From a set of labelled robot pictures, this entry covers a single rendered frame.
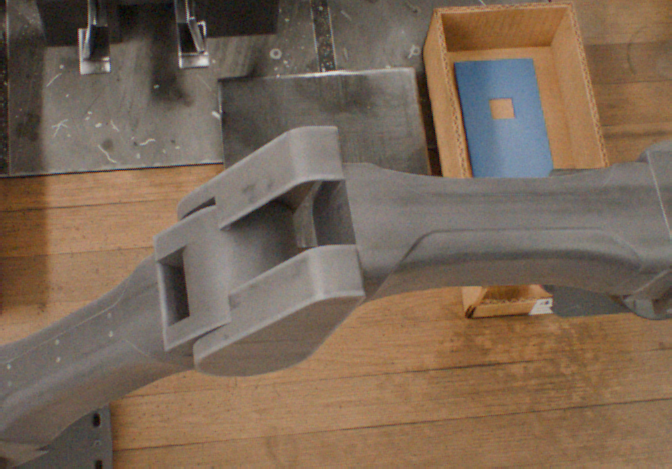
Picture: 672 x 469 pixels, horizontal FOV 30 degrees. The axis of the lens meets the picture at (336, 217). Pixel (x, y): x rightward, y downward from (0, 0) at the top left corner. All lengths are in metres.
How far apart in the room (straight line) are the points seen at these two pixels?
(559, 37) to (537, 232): 0.48
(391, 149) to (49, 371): 0.40
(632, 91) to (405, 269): 0.56
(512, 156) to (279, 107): 0.20
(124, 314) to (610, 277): 0.27
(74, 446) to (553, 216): 0.46
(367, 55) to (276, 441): 0.35
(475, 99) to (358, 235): 0.50
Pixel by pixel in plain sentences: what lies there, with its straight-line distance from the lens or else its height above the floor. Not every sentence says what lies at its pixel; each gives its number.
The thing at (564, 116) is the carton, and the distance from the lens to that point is 1.11.
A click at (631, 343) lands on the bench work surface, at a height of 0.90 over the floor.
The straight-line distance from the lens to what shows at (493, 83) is 1.11.
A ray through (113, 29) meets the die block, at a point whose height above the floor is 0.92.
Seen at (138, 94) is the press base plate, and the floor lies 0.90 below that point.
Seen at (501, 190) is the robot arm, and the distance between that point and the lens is 0.65.
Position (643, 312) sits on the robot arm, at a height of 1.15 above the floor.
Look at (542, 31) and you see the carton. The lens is 1.12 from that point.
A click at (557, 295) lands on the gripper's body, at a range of 0.87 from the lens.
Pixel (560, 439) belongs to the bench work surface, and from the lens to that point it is 1.01.
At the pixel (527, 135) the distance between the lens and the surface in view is 1.09.
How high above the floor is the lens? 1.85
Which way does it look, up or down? 66 degrees down
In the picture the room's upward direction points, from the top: 12 degrees clockwise
